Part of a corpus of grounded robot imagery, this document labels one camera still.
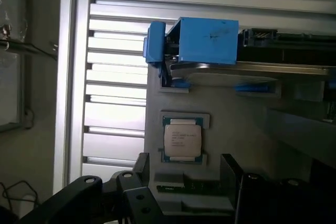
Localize blue rack clip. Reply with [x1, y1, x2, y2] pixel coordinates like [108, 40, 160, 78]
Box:
[234, 83, 270, 94]
[171, 78, 192, 89]

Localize blue disk carrier box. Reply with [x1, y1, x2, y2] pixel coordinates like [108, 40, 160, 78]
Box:
[164, 16, 240, 66]

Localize grey parts rack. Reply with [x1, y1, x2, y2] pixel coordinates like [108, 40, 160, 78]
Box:
[143, 62, 336, 224]

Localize dark graphics card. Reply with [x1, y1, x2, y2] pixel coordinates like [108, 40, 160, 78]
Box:
[239, 27, 336, 63]

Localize open PC case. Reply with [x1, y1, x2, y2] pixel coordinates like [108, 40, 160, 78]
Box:
[266, 79, 336, 206]

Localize silver disk drive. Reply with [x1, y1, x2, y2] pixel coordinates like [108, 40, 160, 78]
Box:
[170, 60, 329, 81]

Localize CPU with silver heat spreader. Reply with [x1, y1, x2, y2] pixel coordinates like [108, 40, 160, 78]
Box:
[162, 115, 203, 165]

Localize RAM stick with green label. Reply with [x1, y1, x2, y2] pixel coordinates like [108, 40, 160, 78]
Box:
[156, 179, 219, 194]

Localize blue plastic end bracket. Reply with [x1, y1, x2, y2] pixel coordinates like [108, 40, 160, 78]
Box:
[143, 21, 167, 67]

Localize black floor cable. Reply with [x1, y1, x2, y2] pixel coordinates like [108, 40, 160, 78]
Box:
[0, 180, 40, 210]

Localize glass-fronted cabinet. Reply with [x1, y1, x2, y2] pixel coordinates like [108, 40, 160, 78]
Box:
[0, 0, 60, 133]

